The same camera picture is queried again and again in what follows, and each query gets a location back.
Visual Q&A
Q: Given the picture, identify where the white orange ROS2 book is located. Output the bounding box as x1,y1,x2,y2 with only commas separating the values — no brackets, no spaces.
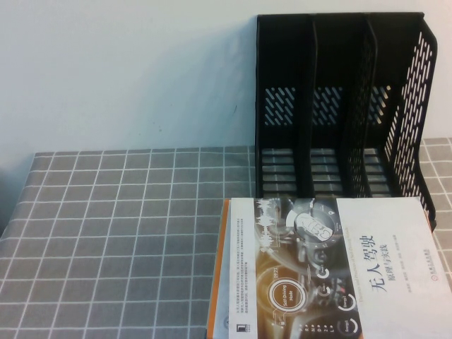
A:
206,198,232,339

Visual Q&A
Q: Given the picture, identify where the black plastic book stand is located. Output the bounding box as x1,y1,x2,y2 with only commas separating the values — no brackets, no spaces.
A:
254,12,440,233

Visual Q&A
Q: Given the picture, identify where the grey checked tablecloth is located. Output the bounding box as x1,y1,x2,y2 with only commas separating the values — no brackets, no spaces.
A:
0,136,452,339

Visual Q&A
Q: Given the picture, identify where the white self-driving car book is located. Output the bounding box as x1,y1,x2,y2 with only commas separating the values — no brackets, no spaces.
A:
210,196,452,339

